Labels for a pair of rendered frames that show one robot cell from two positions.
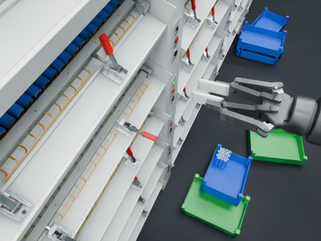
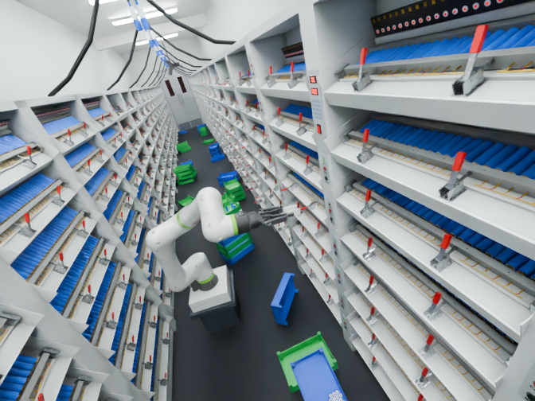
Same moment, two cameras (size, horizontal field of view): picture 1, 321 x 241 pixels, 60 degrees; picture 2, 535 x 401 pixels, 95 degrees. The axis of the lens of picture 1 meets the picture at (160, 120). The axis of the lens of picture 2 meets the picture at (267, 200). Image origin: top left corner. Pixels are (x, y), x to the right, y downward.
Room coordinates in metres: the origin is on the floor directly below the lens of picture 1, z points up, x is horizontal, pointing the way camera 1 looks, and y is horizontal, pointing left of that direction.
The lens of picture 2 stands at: (1.08, -0.74, 1.62)
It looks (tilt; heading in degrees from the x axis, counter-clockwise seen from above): 29 degrees down; 144
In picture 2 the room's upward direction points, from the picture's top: 15 degrees counter-clockwise
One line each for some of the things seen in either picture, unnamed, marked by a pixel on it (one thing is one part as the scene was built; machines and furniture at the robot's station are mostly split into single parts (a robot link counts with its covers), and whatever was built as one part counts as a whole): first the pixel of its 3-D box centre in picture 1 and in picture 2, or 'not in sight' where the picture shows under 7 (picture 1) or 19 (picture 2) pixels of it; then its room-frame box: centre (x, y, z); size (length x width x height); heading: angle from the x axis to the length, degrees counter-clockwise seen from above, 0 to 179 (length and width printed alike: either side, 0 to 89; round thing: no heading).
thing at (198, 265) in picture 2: not in sight; (198, 268); (-0.31, -0.43, 0.52); 0.16 x 0.13 x 0.19; 96
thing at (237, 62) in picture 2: not in sight; (263, 153); (-0.68, 0.66, 0.87); 0.20 x 0.09 x 1.75; 65
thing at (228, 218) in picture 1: (215, 204); (306, 360); (0.41, -0.28, 0.04); 0.30 x 0.20 x 0.08; 65
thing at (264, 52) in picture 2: not in sight; (292, 177); (-0.05, 0.35, 0.87); 0.20 x 0.09 x 1.75; 65
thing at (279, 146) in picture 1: (275, 143); not in sight; (0.76, -0.68, 0.04); 0.30 x 0.20 x 0.08; 83
